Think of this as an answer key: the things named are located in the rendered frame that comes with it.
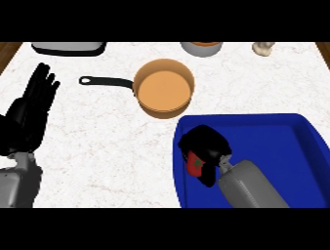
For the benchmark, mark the grey and black appliance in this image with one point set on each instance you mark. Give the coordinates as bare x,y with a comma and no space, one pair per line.
70,48

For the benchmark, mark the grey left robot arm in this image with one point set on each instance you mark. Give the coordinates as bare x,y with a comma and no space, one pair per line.
9,185

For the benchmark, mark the grey cup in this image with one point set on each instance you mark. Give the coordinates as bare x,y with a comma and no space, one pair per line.
201,48

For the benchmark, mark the red tomato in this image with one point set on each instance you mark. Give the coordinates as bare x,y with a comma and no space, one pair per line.
195,164

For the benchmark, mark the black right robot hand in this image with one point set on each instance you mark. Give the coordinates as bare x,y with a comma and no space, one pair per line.
210,143

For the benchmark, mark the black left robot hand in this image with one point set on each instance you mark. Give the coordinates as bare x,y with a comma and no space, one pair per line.
28,114

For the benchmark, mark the blue tray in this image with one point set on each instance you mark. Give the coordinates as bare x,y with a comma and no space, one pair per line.
288,146

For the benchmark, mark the beige garlic bulb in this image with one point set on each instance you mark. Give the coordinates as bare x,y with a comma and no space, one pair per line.
263,48

